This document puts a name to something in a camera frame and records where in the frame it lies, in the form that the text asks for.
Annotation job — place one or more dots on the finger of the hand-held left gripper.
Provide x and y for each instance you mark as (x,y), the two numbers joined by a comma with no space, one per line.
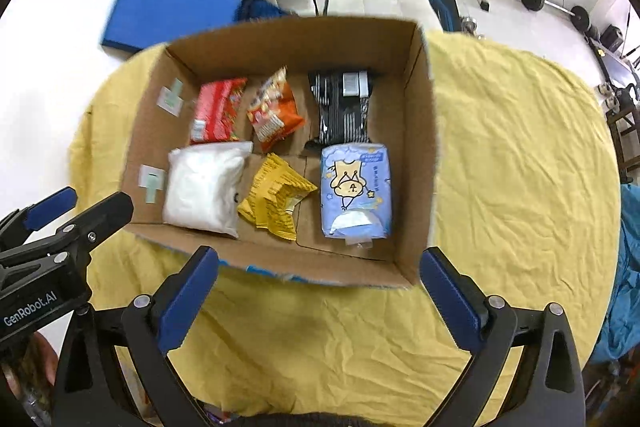
(107,217)
(47,207)

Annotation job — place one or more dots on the yellow tablecloth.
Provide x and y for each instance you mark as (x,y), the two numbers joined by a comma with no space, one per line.
(500,157)

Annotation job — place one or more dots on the dark blue bag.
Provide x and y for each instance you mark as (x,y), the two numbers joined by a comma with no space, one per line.
(260,9)

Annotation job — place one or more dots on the light blue tissue pack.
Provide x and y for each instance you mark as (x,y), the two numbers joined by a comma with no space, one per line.
(352,187)

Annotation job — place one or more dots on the black floor heater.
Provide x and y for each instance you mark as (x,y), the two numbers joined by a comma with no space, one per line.
(612,38)

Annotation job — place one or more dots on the chrome dumbbell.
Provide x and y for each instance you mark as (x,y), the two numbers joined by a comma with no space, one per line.
(470,26)

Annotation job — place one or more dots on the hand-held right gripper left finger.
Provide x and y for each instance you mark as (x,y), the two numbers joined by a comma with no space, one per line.
(192,302)

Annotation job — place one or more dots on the black treadmill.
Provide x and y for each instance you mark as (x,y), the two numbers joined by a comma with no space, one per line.
(620,67)

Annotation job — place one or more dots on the white shoe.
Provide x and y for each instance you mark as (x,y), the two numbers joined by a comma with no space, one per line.
(604,90)

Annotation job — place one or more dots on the white powder bag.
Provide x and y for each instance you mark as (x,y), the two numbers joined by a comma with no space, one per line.
(200,187)

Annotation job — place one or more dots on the red snack packet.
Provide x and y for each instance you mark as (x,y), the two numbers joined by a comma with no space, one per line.
(217,112)

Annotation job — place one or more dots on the yellow snack packet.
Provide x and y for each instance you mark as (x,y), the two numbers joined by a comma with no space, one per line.
(272,202)

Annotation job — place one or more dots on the cardboard box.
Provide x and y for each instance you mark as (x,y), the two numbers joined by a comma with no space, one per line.
(400,132)

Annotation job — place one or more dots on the dark wooden chair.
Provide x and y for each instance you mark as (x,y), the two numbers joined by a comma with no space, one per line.
(622,127)

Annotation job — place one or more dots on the blue cloth cover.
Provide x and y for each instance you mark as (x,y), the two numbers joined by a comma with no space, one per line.
(627,282)

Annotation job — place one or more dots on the black striped packet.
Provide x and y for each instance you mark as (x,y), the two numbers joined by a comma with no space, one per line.
(340,117)

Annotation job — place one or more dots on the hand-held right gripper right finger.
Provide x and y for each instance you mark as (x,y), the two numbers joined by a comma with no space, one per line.
(450,302)

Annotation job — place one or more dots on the person's left hand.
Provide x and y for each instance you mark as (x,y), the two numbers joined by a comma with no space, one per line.
(45,359)

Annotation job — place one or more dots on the orange snack packet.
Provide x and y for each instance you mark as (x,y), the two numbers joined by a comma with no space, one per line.
(272,117)

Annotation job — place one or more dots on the blue foam mat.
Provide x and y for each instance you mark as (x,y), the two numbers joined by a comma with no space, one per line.
(165,7)

